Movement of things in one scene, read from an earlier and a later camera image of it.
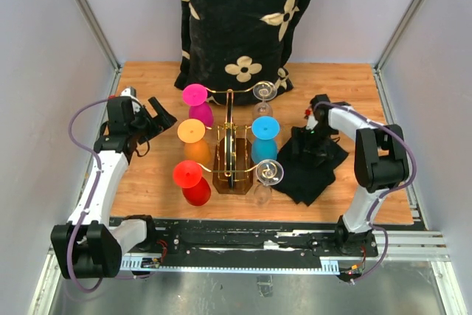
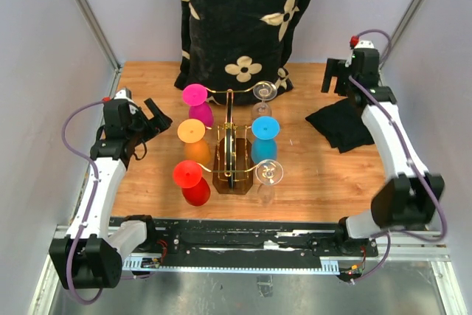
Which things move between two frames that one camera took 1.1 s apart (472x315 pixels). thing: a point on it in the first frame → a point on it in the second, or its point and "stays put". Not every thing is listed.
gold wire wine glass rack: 233,152 stays put
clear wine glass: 264,91 stays put
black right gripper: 302,134 → 335,67
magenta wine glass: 195,95 stays put
